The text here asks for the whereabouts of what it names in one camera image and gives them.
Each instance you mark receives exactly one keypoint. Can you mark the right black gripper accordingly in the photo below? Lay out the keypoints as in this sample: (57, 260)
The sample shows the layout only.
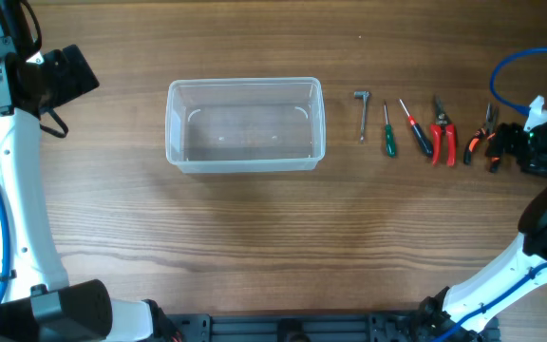
(509, 139)

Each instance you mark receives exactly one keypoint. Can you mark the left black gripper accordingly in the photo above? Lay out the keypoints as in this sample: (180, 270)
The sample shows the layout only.
(76, 77)

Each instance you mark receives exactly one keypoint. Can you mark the orange black needle-nose pliers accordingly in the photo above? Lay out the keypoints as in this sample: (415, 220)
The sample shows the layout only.
(484, 132)

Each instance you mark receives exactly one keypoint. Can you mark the clear plastic container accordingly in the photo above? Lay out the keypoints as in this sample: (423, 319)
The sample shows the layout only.
(244, 125)

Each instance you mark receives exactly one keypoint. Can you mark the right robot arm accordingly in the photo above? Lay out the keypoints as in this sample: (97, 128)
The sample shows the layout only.
(461, 312)

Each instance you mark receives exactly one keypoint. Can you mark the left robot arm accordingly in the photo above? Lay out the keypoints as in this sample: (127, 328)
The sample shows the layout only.
(37, 301)

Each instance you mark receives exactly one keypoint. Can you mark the red and black screwdriver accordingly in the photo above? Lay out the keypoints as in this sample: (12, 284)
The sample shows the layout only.
(424, 143)

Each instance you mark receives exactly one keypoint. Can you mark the small metal socket wrench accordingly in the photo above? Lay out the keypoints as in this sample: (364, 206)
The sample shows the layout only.
(364, 96)

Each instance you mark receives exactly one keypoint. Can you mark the red handled pruning shears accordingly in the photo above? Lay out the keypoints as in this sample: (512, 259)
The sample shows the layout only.
(443, 127)

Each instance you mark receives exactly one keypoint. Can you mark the green handled screwdriver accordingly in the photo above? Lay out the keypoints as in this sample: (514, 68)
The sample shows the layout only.
(390, 143)

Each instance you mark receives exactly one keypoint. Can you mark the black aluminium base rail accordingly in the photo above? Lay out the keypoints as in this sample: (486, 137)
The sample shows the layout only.
(362, 327)

